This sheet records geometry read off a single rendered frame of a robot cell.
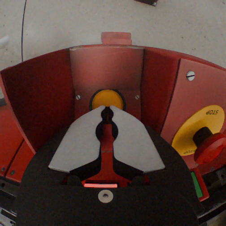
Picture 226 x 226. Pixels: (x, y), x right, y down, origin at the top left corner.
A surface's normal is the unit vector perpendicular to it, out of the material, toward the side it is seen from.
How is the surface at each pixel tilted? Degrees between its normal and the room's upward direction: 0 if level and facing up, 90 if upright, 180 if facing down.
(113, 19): 0
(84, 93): 35
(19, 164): 90
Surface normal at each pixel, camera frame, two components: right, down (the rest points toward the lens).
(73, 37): 0.02, 0.58
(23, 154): -0.07, -0.82
